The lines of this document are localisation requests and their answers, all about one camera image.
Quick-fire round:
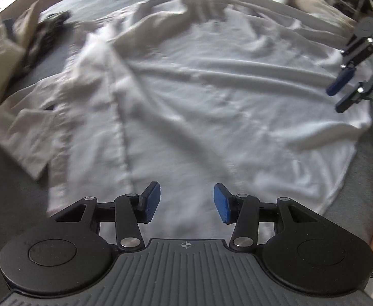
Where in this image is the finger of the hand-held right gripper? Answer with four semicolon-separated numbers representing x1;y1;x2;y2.
327;38;373;96
335;51;373;113

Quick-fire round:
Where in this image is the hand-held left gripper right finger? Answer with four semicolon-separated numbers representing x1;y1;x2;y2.
213;183;321;252

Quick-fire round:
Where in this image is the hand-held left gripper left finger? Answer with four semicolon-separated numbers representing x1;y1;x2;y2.
51;182;161;252

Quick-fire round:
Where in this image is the white button shirt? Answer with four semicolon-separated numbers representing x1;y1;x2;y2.
0;0;373;227

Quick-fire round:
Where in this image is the beige rolled cloth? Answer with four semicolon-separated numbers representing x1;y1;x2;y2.
293;0;356;34

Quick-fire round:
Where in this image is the dark patterned cloth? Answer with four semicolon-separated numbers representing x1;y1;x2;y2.
25;11;73;71

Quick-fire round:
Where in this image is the tan folded cloth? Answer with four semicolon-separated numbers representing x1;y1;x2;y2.
12;1;42;47

